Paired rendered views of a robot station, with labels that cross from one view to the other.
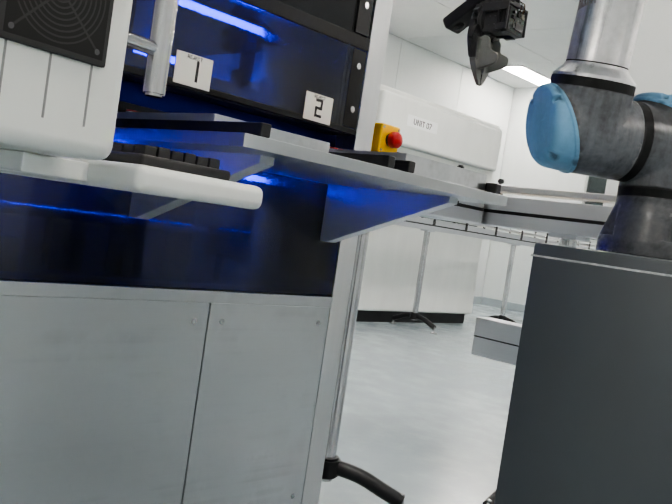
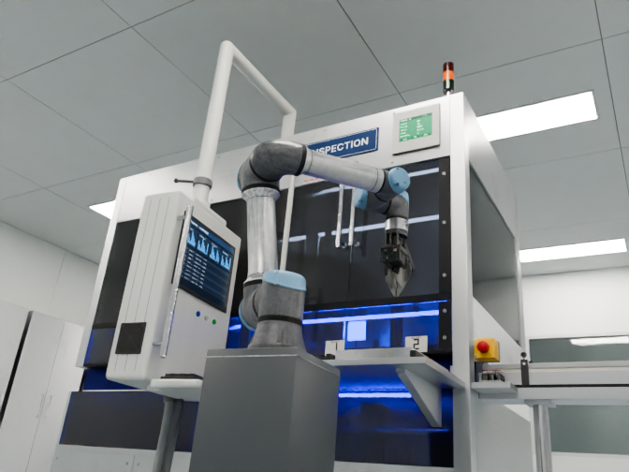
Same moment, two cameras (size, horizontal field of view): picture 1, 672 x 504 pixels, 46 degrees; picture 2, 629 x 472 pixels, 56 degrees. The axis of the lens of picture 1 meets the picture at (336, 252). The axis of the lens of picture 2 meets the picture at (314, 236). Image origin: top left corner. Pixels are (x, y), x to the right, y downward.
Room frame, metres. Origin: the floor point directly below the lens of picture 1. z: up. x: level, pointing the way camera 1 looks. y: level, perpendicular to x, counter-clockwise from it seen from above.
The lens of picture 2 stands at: (0.94, -1.92, 0.49)
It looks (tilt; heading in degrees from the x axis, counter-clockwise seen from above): 23 degrees up; 79
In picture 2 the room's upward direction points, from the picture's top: 5 degrees clockwise
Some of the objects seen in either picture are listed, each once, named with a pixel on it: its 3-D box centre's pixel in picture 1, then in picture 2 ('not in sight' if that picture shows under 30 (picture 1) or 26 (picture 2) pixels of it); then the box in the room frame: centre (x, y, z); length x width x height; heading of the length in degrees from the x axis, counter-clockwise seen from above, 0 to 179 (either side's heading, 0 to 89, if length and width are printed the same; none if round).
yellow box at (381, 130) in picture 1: (379, 139); (487, 349); (1.96, -0.07, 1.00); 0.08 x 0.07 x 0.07; 47
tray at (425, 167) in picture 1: (380, 168); (393, 365); (1.62, -0.06, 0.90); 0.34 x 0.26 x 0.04; 46
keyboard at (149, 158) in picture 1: (86, 152); (208, 387); (1.04, 0.34, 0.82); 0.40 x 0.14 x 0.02; 53
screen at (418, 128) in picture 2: not in sight; (416, 128); (1.74, 0.09, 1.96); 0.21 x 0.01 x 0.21; 137
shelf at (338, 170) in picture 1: (303, 168); (353, 377); (1.52, 0.08, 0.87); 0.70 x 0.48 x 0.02; 137
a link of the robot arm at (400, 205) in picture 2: not in sight; (396, 207); (1.55, -0.24, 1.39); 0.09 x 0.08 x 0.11; 12
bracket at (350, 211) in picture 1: (384, 220); (419, 399); (1.70, -0.09, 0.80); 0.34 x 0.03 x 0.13; 47
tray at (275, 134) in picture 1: (213, 136); not in sight; (1.45, 0.25, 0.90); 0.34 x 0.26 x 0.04; 47
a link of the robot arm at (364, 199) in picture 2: not in sight; (373, 198); (1.46, -0.28, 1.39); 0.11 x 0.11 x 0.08; 12
